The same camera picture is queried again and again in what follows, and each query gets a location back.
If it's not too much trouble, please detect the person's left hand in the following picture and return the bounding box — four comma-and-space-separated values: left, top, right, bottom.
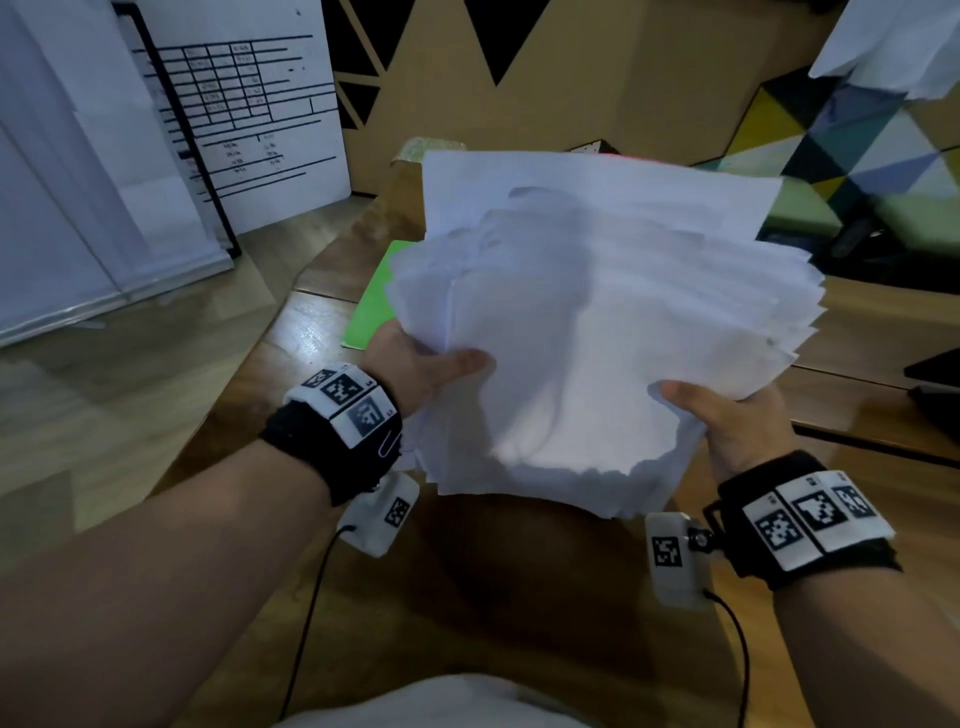
359, 318, 496, 421

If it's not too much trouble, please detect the person's right hand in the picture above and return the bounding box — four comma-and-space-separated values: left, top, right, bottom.
659, 378, 800, 485

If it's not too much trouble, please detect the green folder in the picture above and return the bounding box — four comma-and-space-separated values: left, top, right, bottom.
341, 239, 418, 352

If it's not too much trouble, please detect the pile of white papers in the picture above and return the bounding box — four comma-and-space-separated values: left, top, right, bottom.
383, 149, 826, 520

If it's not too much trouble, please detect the person's right forearm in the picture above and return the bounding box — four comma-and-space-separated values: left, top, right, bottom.
772, 566, 960, 728

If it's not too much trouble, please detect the person's left forearm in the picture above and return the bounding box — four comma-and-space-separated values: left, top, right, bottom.
0, 438, 331, 728

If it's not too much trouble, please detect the person's beige clothing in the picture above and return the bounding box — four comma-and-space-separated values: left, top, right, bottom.
273, 673, 594, 728

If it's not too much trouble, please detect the black right wristband with markers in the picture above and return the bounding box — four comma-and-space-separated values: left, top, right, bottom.
701, 449, 903, 592

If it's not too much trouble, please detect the black wristband with markers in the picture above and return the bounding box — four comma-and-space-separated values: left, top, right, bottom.
258, 362, 404, 508
701, 449, 903, 592

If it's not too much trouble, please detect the black left wristband with markers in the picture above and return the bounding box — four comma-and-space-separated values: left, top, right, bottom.
258, 362, 404, 508

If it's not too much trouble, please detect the black laptop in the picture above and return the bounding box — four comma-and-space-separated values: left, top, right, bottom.
903, 346, 960, 444

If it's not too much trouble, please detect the white board with chart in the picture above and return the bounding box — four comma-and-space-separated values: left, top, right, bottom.
119, 0, 352, 235

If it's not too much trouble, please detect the patterned woven box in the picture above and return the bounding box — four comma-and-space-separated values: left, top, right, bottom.
391, 137, 466, 165

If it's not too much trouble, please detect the green bench cushion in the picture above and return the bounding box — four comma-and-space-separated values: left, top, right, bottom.
873, 193, 960, 260
761, 176, 845, 240

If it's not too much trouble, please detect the wooden lattice shelf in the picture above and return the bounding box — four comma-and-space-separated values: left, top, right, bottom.
322, 0, 391, 133

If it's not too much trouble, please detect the colourful triangle patterned backrest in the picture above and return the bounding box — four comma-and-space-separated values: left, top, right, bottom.
689, 67, 960, 219

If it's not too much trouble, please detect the white banner panel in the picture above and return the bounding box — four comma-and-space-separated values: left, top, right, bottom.
0, 0, 235, 348

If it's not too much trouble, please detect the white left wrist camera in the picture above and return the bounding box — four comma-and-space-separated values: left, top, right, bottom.
335, 470, 421, 560

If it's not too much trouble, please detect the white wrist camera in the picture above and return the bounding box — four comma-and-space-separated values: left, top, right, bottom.
335, 470, 421, 560
644, 511, 715, 610

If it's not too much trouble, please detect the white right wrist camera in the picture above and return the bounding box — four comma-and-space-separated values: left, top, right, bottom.
644, 511, 715, 610

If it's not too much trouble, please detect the black right camera cable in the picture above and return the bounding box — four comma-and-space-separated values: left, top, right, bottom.
703, 588, 753, 728

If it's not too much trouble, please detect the black camera cable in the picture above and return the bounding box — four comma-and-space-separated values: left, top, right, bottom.
278, 523, 360, 721
703, 588, 753, 728

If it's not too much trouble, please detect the black left camera cable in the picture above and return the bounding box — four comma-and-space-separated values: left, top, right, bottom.
278, 523, 360, 721

